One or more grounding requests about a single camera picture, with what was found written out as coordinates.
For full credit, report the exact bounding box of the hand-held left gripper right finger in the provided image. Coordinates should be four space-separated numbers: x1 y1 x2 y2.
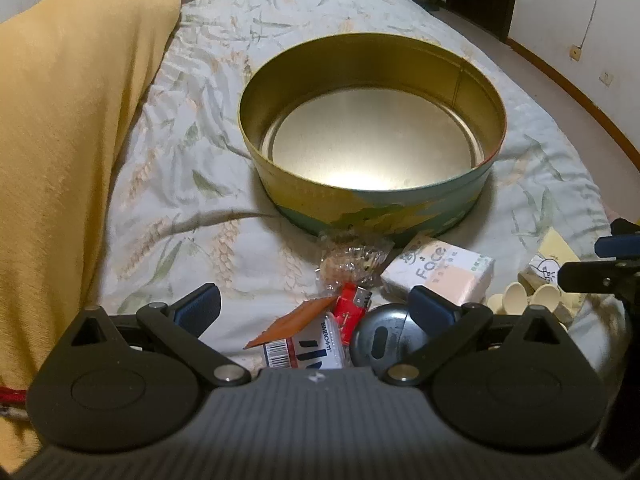
382 284 576 388

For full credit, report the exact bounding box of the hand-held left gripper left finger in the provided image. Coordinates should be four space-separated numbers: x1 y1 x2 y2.
60 282 251 389

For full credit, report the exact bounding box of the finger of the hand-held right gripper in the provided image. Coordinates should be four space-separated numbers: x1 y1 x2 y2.
594 216 640 259
556 258 640 295

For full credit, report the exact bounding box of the pastel tissue pack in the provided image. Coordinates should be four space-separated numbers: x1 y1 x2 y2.
380 234 496 306

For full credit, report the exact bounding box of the dark grey round device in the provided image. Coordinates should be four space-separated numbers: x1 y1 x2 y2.
350 303 433 370

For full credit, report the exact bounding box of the cream flower hair clip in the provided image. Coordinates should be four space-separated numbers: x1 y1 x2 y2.
486 282 568 331

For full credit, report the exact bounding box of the red lighter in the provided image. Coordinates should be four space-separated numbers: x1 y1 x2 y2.
334 282 373 346

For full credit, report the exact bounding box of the clear bag of snacks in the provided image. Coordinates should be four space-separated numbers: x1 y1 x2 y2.
316 227 396 293

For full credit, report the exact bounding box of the orange sachet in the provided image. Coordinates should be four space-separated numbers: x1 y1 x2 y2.
244 296 341 350

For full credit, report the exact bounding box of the white box with barcode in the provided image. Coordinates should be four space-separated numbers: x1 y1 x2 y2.
261 312 348 371

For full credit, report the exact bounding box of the round gold metal tin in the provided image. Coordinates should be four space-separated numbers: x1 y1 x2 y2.
238 32 507 250

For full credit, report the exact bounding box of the floral bed cover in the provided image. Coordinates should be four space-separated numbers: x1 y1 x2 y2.
92 0 615 386

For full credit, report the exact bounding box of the red patterned cloth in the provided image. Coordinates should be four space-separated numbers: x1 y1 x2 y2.
0 385 28 418

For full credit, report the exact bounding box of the yellow blanket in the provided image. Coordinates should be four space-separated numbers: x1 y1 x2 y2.
0 0 183 461

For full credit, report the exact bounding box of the thin wall cable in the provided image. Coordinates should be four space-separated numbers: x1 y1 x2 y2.
580 0 612 47

